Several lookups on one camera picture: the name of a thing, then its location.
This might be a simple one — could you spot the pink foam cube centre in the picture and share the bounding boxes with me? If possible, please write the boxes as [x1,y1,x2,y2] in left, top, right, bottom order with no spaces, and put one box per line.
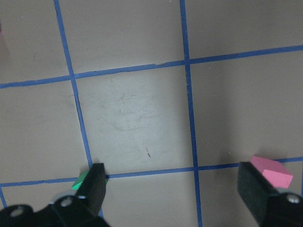
[250,156,293,189]

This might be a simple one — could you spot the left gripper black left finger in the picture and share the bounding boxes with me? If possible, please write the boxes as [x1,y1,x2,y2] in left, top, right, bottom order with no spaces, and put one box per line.
[75,163,106,216]

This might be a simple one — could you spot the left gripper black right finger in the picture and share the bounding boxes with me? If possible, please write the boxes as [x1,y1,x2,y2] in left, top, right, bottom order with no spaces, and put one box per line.
[237,162,278,225]

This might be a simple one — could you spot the green foam cube near left arm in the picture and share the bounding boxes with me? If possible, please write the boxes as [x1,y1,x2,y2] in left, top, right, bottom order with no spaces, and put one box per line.
[71,169,109,190]

